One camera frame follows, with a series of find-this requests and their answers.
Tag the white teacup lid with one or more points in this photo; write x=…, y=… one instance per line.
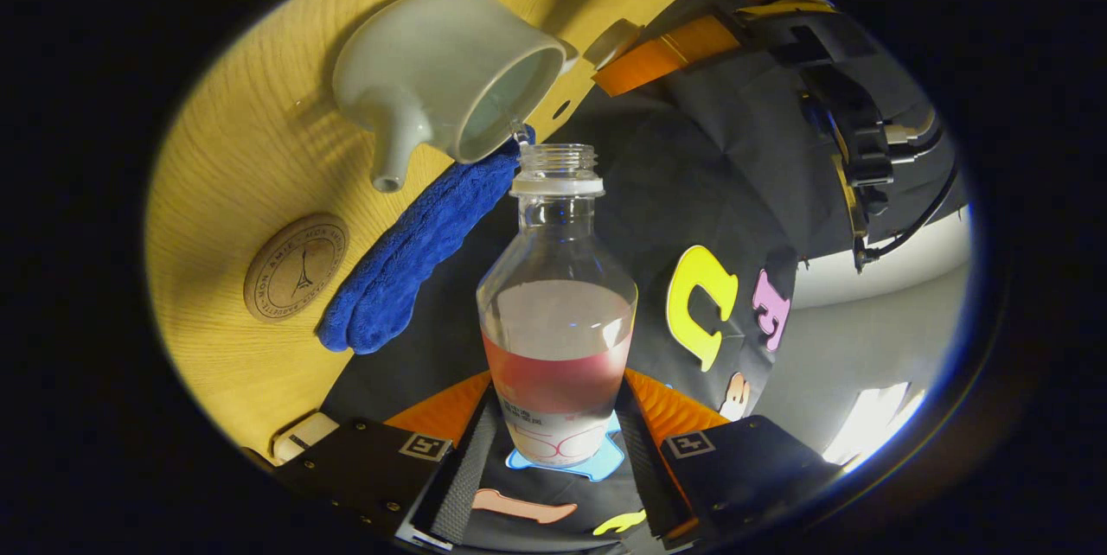
x=612, y=43

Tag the round cork coaster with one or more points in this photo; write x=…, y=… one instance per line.
x=296, y=268

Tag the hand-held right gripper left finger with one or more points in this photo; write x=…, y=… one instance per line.
x=467, y=477

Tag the clear water bottle pink label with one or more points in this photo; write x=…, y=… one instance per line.
x=558, y=322

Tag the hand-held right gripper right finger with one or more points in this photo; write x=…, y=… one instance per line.
x=644, y=468

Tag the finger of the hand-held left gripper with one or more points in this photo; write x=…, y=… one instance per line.
x=666, y=54

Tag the white ceramic teacup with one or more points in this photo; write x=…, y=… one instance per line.
x=424, y=62

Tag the black table grommet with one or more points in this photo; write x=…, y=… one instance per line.
x=562, y=109

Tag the blue towel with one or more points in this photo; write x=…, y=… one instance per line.
x=406, y=261

